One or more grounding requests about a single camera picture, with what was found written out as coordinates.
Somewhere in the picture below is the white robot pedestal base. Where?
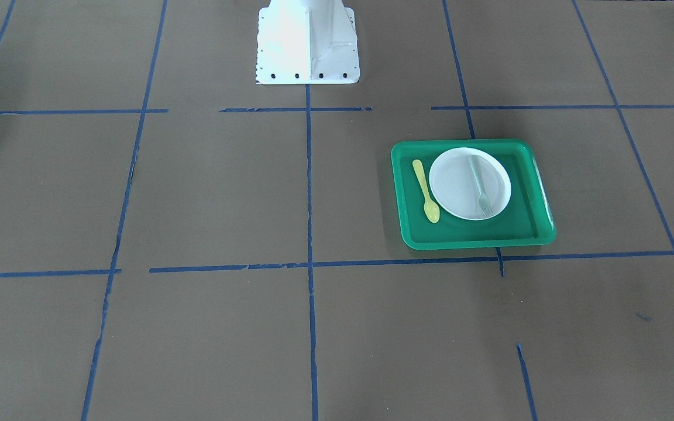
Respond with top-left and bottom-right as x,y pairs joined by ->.
255,1 -> 361,85

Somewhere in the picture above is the yellow plastic spoon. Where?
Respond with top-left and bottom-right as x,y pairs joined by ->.
412,159 -> 441,224

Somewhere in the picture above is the green plastic tray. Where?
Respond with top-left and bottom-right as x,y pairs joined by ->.
390,139 -> 556,251

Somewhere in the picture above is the white round plate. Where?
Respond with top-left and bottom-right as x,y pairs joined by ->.
429,147 -> 513,221

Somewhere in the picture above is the translucent plastic fork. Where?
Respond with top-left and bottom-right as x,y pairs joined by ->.
468,155 -> 493,218

